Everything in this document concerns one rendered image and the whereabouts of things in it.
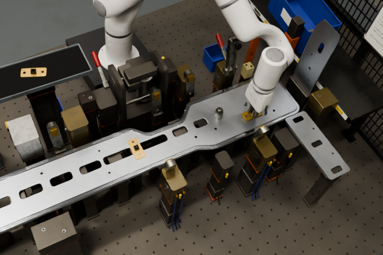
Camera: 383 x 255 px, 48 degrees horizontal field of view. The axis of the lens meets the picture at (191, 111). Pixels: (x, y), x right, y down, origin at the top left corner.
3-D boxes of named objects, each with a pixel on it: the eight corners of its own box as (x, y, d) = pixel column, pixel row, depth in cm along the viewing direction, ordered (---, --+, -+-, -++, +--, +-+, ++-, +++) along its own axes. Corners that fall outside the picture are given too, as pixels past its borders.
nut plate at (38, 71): (20, 77, 147) (19, 75, 146) (21, 69, 149) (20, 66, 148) (46, 76, 148) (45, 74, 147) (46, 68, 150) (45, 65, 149)
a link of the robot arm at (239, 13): (242, -14, 146) (283, 61, 155) (213, 9, 138) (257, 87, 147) (261, -22, 138) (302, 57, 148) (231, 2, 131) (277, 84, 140)
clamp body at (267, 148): (248, 204, 179) (269, 165, 150) (233, 180, 184) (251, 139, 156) (261, 197, 181) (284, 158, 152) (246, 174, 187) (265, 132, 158)
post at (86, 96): (92, 158, 183) (81, 103, 150) (88, 148, 186) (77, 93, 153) (103, 153, 185) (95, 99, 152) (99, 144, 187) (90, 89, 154)
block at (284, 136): (271, 189, 184) (290, 157, 161) (256, 166, 189) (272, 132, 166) (285, 182, 186) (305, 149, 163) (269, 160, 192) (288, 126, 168)
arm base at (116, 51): (92, 48, 205) (90, 19, 190) (130, 38, 211) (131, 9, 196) (106, 77, 196) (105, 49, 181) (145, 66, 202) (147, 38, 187)
